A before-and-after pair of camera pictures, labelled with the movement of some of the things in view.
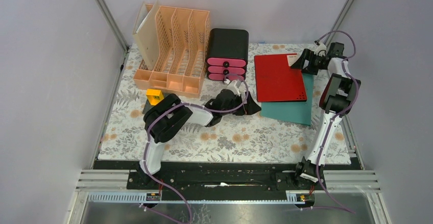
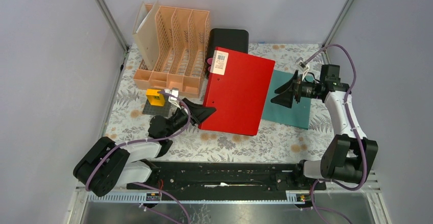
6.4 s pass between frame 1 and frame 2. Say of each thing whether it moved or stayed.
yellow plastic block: stayed
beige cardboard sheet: stayed
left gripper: moved
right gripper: moved
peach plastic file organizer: stayed
